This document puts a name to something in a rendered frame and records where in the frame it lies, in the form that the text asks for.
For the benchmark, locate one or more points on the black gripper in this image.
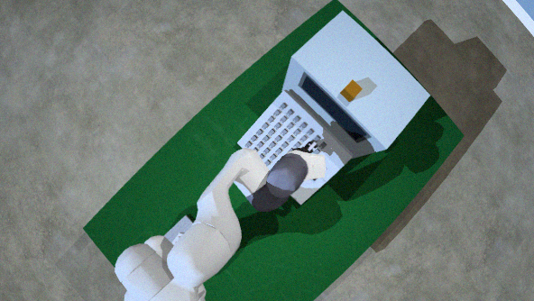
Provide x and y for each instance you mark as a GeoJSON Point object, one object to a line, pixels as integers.
{"type": "Point", "coordinates": [309, 147]}

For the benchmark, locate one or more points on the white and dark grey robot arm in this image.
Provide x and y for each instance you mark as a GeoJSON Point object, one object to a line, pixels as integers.
{"type": "Point", "coordinates": [215, 236]}

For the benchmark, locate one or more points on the light blue keypad machine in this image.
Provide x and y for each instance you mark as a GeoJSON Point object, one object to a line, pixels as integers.
{"type": "Point", "coordinates": [364, 117]}

